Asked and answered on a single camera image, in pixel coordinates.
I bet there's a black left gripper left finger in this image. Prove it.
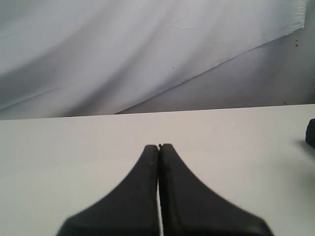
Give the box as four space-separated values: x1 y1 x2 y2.
57 145 160 236

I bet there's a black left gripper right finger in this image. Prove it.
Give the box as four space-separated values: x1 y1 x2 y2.
159 144 273 236

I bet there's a black plastic carrying case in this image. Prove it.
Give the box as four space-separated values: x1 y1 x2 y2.
305 118 315 148

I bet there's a white backdrop sheet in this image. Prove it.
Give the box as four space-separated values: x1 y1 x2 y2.
0 0 315 119

